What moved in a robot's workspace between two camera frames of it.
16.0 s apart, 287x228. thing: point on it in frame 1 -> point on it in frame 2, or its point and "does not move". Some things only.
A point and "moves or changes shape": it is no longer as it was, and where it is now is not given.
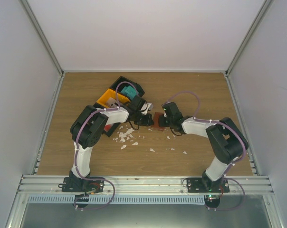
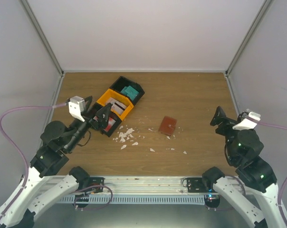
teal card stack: [129, 91] does not move
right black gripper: [161, 123] -> [221, 117]
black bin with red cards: [109, 128] does not move
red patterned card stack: [107, 128] does not move
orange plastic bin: [110, 93] does not move
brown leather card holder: [156, 121] moves or changes shape
